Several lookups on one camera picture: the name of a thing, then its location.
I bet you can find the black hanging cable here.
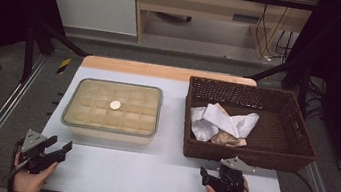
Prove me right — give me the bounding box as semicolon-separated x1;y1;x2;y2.
251;0;277;58

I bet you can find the black metal stand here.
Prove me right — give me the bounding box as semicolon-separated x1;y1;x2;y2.
243;51;316;119
18;18;93;92

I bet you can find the clear plastic lid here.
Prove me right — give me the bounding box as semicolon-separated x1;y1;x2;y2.
59;74;165;141

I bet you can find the light wooden desk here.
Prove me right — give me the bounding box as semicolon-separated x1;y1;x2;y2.
125;0;321;67

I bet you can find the person's left hand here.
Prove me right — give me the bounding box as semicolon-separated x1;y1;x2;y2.
9;152;61;192

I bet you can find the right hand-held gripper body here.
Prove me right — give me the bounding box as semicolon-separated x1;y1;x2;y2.
210;153;258;192

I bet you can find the cream divided storage box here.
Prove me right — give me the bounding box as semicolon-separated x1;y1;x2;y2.
60;76;163;147

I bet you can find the brown wicker basket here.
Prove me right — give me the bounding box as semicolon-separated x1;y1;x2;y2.
177;74;327;177

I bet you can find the bundle of black cables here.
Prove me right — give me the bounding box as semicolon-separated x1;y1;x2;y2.
302;76;329;122

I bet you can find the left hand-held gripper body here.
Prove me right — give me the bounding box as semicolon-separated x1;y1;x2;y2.
14;128;63;178

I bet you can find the yellow cable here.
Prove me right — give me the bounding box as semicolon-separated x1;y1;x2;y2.
253;0;298;63

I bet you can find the yellow black tape piece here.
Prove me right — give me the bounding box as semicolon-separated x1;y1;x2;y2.
55;56;73;77

